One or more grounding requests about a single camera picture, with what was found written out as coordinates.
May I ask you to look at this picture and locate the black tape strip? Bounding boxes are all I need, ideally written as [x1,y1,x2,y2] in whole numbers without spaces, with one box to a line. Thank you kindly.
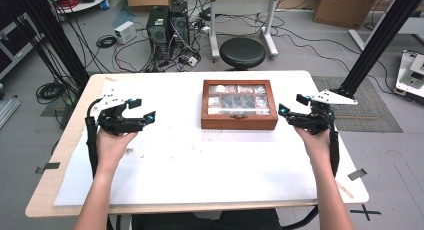
[34,161,62,175]
[347,168,368,182]

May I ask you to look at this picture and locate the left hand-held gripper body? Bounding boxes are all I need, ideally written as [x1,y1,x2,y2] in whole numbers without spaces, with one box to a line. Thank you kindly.
[89,87,146,136]

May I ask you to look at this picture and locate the large cardboard box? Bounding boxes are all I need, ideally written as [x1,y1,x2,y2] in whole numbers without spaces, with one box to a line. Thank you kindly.
[312,0,383,29]

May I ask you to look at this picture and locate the black round stool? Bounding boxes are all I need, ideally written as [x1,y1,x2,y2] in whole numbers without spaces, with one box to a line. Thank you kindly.
[219,36,267,71]

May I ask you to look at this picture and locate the white box device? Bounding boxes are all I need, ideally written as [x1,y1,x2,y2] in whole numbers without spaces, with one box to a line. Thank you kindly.
[113,20,138,45]

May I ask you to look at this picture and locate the thin wooden stick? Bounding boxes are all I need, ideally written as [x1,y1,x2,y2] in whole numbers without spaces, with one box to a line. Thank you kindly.
[334,180,355,200]

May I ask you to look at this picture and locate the round white table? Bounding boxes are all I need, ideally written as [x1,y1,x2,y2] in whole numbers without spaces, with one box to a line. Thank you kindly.
[49,0,112,15]

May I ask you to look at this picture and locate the red cable coil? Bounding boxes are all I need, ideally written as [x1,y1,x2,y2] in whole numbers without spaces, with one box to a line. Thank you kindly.
[55,0,80,10]

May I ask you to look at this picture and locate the black computer tower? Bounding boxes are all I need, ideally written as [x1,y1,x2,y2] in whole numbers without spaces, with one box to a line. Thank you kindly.
[145,5,172,61]

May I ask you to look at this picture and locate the wooden box with glass lid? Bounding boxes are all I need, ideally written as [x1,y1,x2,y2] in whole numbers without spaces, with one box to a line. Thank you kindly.
[200,79,279,131]

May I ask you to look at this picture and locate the person's left hand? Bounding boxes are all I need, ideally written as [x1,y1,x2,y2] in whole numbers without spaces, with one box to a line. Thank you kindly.
[96,127,139,173]

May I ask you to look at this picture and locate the right gripper black corrugated cable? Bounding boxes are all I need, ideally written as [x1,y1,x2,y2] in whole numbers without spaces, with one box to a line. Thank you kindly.
[282,107,341,230]

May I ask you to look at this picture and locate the grey metal rack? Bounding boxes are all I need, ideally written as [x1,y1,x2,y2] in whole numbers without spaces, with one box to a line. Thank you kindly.
[0,11,45,82]

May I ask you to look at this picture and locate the aluminium profile bars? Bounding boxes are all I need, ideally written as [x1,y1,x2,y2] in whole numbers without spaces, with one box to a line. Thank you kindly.
[0,95,22,130]

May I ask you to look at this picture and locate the coiled black cable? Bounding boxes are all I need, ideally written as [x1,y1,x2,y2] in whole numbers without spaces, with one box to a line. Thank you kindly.
[95,34,118,50]

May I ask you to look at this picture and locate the open computer case with wires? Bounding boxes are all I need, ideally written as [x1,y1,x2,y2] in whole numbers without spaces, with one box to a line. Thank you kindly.
[169,0,191,47]

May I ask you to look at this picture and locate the person's dark pants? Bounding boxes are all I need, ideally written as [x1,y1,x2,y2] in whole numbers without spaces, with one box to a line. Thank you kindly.
[131,208,282,230]

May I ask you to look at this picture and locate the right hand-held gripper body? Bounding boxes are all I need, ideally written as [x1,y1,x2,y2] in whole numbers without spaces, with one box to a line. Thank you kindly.
[287,88,359,136]

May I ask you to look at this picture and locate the white machine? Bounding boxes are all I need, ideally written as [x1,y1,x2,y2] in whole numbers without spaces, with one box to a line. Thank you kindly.
[395,49,424,100]

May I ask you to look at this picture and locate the grey floor mat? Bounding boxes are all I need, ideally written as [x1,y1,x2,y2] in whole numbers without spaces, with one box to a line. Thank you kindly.
[311,75,404,134]

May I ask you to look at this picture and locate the person's right hand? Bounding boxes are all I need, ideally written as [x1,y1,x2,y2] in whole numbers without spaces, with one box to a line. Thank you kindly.
[293,125,332,165]

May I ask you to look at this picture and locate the black frame post with cables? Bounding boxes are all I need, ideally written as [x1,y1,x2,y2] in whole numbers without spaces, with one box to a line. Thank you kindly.
[12,0,91,91]

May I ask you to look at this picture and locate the large black cable coil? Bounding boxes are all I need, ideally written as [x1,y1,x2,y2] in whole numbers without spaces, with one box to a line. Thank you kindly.
[35,81,69,105]

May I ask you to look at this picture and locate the assortment of small clear packets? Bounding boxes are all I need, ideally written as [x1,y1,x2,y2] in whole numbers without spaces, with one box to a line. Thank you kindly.
[207,84,272,116]

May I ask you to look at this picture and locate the black tape cross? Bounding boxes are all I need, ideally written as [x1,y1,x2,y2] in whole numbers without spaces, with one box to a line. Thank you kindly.
[349,203,383,222]

